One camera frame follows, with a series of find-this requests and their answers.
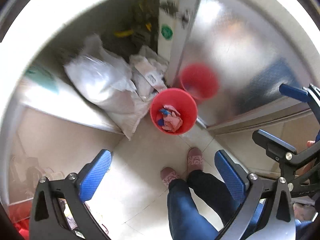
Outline white woven sack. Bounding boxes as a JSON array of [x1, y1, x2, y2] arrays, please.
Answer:
[[64, 34, 142, 139]]

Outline right leg dark jeans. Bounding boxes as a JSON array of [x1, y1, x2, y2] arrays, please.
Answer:
[[187, 170, 240, 226]]

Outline left leg blue jeans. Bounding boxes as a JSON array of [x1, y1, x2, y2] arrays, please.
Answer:
[[167, 179, 219, 239]]

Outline green round sticker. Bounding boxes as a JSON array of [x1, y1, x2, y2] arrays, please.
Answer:
[[161, 24, 173, 41]]

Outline pink slipper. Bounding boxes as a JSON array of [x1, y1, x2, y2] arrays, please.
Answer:
[[160, 167, 180, 187], [187, 147, 203, 174]]

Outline red plastic bag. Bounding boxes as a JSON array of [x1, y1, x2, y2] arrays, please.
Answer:
[[9, 198, 33, 240]]

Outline red trash bin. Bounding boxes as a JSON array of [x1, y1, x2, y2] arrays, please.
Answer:
[[150, 88, 197, 135]]

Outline pink left slipper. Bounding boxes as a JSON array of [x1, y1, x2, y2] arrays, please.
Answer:
[[160, 167, 180, 187]]

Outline person's left hand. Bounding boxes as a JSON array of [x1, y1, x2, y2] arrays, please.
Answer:
[[306, 140, 316, 147]]

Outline crumpled white bag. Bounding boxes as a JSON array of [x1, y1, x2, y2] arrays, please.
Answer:
[[129, 45, 168, 101]]

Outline pink right slipper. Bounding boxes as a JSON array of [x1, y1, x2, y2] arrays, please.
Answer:
[[187, 147, 203, 174]]

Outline steel cabinet door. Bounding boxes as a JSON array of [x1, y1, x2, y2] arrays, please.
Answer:
[[168, 0, 312, 129]]

